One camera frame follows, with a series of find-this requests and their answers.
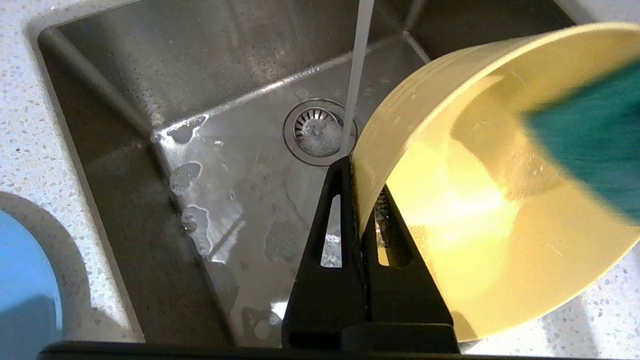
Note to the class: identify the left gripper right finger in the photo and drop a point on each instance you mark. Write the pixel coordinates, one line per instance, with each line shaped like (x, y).
(410, 300)

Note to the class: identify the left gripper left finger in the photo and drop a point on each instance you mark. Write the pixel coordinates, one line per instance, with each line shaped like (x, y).
(320, 300)

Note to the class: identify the yellow plastic bowl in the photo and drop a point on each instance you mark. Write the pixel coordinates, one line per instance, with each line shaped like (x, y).
(500, 225)

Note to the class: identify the yellow green sponge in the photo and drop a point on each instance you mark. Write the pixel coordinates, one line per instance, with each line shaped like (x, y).
(600, 140)

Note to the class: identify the blue round plate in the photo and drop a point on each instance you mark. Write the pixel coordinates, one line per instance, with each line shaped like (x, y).
(25, 285)

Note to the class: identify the metal sink drain strainer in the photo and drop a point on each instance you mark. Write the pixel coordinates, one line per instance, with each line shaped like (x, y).
(310, 132)

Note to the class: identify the stainless steel sink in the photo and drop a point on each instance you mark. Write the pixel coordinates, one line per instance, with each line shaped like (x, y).
(150, 100)

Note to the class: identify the clear tap water stream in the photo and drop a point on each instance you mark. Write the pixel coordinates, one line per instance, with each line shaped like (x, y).
(357, 65)

